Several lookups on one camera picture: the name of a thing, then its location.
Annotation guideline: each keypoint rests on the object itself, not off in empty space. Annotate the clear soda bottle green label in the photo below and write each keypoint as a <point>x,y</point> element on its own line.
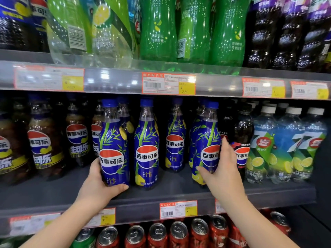
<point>111,41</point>
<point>67,18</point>

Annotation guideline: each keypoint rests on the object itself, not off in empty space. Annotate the person's left hand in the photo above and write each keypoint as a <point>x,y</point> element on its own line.
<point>98,196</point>

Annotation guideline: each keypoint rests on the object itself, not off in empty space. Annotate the person's right hand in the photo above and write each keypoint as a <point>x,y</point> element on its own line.
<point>227,183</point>

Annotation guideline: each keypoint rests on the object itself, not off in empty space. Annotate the rows of green soda cans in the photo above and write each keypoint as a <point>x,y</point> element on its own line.
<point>82,240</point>

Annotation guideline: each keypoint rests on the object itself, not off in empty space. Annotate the person's right forearm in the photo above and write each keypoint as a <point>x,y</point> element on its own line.
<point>253,227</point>

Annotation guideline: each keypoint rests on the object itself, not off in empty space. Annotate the person's left forearm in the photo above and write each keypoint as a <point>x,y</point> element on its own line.
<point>59,229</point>

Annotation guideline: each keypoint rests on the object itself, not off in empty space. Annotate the rows of red soda cans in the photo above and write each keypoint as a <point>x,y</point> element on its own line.
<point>178,235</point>

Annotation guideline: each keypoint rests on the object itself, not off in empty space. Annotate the row of brown Pepsi bottles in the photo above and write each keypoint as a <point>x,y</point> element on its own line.
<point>45,147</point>

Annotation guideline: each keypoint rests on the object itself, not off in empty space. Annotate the dark soda bottle blue label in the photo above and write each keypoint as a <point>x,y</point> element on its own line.
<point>38,36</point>
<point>15,30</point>

